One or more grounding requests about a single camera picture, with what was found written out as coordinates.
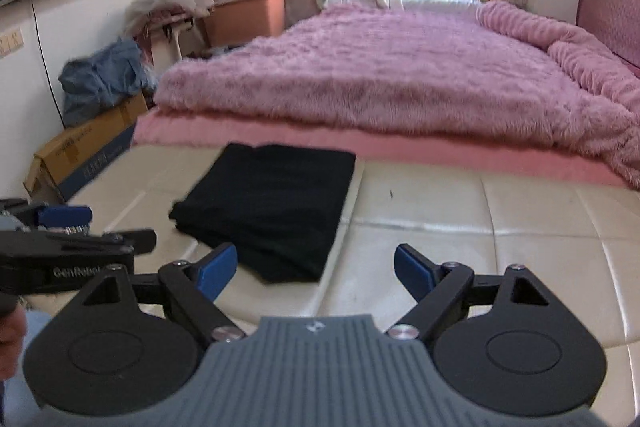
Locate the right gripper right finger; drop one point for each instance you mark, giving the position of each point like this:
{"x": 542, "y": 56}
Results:
{"x": 415, "y": 272}

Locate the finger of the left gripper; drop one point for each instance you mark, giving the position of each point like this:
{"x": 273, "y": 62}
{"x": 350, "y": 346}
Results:
{"x": 66, "y": 218}
{"x": 133, "y": 242}

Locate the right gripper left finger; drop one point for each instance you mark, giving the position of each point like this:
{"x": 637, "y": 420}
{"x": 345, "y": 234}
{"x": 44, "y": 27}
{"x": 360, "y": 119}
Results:
{"x": 214, "y": 271}

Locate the black pants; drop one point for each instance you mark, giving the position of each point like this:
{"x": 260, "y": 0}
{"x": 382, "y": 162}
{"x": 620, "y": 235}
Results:
{"x": 280, "y": 206}

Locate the left hand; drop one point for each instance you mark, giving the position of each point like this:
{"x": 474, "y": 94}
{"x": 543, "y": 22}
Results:
{"x": 13, "y": 329}

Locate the cardboard box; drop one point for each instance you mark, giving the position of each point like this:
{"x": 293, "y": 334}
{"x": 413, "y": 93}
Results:
{"x": 74, "y": 158}

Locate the pink bed sheet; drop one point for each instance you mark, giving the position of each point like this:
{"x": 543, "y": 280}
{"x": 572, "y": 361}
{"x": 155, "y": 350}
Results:
{"x": 201, "y": 130}

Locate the blue denim clothes pile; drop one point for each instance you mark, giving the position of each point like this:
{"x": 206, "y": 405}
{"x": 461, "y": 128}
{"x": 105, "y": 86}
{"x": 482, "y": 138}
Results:
{"x": 96, "y": 83}

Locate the cream leather bed bench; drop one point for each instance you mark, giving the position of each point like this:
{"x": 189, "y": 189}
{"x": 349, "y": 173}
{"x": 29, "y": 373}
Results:
{"x": 582, "y": 240}

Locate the fluffy pink blanket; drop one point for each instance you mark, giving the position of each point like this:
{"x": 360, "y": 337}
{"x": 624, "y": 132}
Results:
{"x": 499, "y": 74}

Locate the pink storage bin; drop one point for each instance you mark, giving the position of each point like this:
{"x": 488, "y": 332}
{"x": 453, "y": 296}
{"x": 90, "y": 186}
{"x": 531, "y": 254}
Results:
{"x": 237, "y": 22}

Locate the purple padded headboard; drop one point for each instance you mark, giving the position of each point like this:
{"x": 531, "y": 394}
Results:
{"x": 616, "y": 23}

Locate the white wall switch panel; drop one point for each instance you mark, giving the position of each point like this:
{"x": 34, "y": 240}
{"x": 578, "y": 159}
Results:
{"x": 11, "y": 41}

